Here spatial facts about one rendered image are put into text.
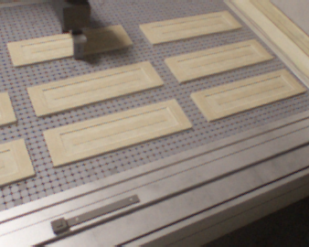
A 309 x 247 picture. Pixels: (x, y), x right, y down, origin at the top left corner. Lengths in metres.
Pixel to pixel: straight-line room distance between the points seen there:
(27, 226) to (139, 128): 0.63
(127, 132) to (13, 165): 0.50
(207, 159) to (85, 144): 0.54
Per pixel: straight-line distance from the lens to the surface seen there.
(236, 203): 1.57
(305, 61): 2.35
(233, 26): 2.41
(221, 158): 1.62
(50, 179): 1.48
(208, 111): 1.76
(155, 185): 1.47
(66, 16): 1.80
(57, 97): 1.73
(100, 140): 1.56
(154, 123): 1.64
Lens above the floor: 2.13
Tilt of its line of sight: 49 degrees down
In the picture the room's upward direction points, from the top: 12 degrees clockwise
